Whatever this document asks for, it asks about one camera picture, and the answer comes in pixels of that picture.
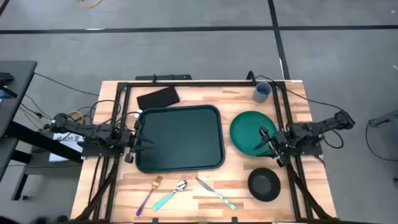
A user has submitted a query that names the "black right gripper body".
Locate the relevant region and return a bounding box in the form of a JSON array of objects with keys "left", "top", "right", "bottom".
[{"left": 260, "top": 126, "right": 292, "bottom": 168}]

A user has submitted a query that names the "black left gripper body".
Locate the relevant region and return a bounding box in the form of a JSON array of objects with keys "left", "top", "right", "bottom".
[{"left": 119, "top": 119, "right": 144, "bottom": 164}]

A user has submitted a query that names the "green round plate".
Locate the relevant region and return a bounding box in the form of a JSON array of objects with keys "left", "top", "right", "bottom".
[{"left": 229, "top": 110, "right": 279, "bottom": 157}]

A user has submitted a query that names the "black round bowl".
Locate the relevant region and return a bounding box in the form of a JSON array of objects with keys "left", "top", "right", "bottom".
[{"left": 248, "top": 167, "right": 282, "bottom": 202}]

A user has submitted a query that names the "gold fork purple handle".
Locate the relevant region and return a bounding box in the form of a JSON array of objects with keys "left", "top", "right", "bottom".
[{"left": 135, "top": 175, "right": 164, "bottom": 217}]

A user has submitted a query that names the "dark green plastic tray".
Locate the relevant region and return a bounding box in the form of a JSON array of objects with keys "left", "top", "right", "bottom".
[{"left": 134, "top": 105, "right": 226, "bottom": 174}]

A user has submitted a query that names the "grey plastic cup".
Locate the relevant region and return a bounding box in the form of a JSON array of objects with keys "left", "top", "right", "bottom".
[{"left": 252, "top": 81, "right": 273, "bottom": 103}]

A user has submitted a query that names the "silver spoon teal handle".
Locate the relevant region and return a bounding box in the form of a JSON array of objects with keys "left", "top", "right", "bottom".
[{"left": 152, "top": 179, "right": 188, "bottom": 212}]

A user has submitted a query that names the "knife white teal handle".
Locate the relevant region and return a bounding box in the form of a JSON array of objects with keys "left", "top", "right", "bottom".
[{"left": 195, "top": 177, "right": 237, "bottom": 211}]

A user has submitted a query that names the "black mounting bar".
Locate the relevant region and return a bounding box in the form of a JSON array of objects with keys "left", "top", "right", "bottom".
[{"left": 134, "top": 73, "right": 193, "bottom": 81}]

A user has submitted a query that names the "white paper sheet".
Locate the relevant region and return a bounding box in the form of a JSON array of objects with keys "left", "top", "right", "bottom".
[{"left": 49, "top": 132, "right": 85, "bottom": 163}]

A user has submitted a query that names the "black floor tape strip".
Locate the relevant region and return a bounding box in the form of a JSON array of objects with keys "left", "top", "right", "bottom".
[
  {"left": 0, "top": 26, "right": 398, "bottom": 34},
  {"left": 267, "top": 0, "right": 290, "bottom": 80}
]

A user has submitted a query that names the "grey stand foot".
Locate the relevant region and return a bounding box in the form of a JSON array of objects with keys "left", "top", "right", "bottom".
[{"left": 368, "top": 108, "right": 398, "bottom": 128}]

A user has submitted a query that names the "black desk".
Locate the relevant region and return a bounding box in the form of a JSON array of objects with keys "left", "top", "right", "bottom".
[{"left": 0, "top": 60, "right": 85, "bottom": 202}]

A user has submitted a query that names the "black desk device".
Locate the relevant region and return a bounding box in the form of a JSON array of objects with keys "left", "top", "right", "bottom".
[{"left": 0, "top": 72, "right": 18, "bottom": 100}]

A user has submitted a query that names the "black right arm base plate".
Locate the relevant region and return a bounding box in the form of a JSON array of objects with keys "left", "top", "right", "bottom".
[{"left": 279, "top": 136, "right": 323, "bottom": 157}]

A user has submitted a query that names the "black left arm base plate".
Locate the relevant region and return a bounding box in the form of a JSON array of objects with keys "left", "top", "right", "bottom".
[{"left": 81, "top": 141, "right": 125, "bottom": 158}]

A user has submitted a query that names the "long black arm cable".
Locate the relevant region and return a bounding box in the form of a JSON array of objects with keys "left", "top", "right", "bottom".
[{"left": 247, "top": 70, "right": 345, "bottom": 111}]

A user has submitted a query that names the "yellow cable loop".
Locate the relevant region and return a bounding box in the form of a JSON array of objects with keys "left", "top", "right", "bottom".
[{"left": 67, "top": 110, "right": 85, "bottom": 125}]

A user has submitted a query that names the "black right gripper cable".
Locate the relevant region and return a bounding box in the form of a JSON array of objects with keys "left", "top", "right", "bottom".
[{"left": 323, "top": 129, "right": 345, "bottom": 149}]

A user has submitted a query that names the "black aluminium table frame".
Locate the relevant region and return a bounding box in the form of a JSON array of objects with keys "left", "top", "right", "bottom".
[{"left": 73, "top": 80, "right": 335, "bottom": 224}]

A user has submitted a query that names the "thin black floor cable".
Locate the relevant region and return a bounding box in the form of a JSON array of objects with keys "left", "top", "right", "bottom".
[{"left": 33, "top": 72, "right": 100, "bottom": 96}]

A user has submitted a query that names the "yellow floor cable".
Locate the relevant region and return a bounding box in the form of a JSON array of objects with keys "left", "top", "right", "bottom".
[{"left": 79, "top": 0, "right": 103, "bottom": 9}]

